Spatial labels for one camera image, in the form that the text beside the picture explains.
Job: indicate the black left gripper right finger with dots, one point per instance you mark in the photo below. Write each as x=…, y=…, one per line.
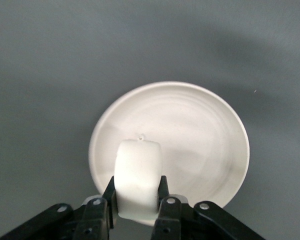
x=180, y=222

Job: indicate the round cream plate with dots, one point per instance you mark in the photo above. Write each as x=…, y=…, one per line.
x=190, y=140

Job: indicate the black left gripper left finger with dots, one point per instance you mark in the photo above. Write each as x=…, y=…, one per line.
x=90, y=220

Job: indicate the small beige cylinder block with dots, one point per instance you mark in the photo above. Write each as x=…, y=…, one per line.
x=137, y=175

